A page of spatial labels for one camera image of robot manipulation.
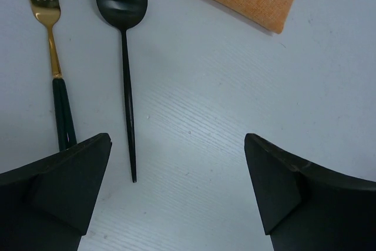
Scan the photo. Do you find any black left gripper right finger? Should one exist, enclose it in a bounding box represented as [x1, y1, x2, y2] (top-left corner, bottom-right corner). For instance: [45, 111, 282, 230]
[244, 133, 375, 250]

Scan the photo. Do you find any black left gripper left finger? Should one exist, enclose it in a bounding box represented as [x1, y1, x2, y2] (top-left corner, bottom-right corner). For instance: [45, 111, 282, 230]
[1, 133, 112, 250]

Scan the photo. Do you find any gold fork with dark handle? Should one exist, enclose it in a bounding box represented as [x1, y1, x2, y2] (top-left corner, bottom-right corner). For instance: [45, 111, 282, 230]
[30, 0, 77, 151]

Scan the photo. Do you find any black spoon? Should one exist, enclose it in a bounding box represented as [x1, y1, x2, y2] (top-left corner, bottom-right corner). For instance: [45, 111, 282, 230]
[96, 0, 148, 183]

